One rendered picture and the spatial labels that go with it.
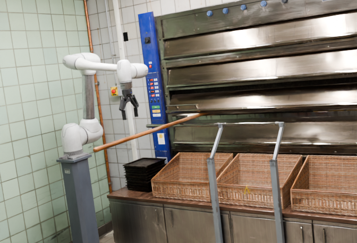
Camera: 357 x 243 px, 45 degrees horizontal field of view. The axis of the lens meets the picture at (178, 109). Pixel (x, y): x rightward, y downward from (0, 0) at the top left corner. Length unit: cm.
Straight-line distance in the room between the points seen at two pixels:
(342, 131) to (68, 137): 210
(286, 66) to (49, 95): 212
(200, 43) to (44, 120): 156
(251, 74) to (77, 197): 171
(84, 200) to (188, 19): 176
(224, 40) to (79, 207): 180
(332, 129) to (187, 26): 148
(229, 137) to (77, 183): 132
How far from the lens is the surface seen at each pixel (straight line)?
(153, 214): 365
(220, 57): 364
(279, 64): 344
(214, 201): 321
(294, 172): 329
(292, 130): 348
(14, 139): 386
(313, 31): 334
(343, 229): 299
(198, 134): 384
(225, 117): 367
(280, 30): 343
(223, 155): 373
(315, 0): 337
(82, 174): 359
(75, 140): 354
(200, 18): 374
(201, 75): 374
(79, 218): 365
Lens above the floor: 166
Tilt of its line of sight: 6 degrees down
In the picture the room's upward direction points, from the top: 7 degrees counter-clockwise
